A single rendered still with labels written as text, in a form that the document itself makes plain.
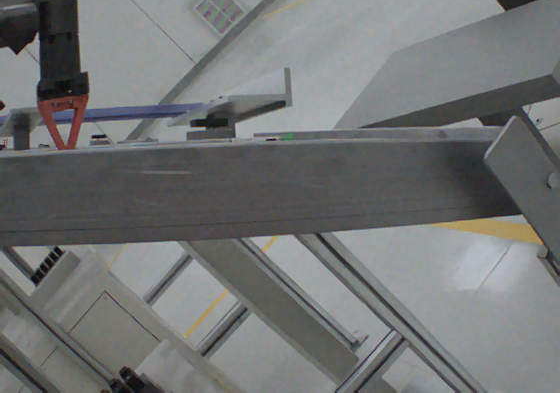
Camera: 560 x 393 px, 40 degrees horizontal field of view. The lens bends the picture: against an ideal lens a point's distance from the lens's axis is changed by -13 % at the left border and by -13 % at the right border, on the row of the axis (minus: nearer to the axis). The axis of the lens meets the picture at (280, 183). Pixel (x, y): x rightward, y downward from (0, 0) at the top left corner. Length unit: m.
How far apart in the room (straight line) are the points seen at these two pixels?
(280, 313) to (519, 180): 0.98
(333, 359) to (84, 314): 0.71
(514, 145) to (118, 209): 0.28
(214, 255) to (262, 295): 0.11
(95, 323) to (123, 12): 6.98
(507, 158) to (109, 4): 8.31
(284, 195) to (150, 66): 8.26
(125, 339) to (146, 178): 1.53
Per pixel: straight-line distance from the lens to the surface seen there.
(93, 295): 2.03
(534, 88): 1.08
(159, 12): 8.90
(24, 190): 0.54
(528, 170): 0.62
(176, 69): 8.87
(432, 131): 0.78
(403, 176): 0.61
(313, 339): 1.57
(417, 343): 1.46
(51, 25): 1.01
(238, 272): 1.50
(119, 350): 2.07
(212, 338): 2.07
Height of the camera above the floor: 1.00
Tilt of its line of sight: 15 degrees down
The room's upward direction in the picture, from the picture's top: 45 degrees counter-clockwise
